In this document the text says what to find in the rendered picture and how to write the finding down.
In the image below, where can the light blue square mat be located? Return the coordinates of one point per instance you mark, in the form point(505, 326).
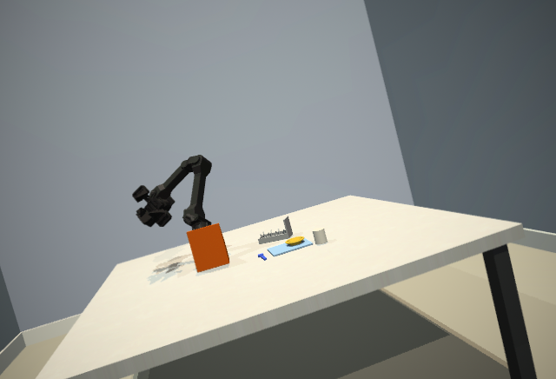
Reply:
point(285, 248)

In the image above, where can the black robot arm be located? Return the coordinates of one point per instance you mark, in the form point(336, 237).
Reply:
point(194, 215)

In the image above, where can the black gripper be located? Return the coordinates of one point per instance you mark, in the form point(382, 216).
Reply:
point(155, 206)

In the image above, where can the yellow plate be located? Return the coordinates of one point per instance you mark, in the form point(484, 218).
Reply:
point(295, 240)

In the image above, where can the grey cylinder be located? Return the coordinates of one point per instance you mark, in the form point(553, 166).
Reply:
point(319, 236)

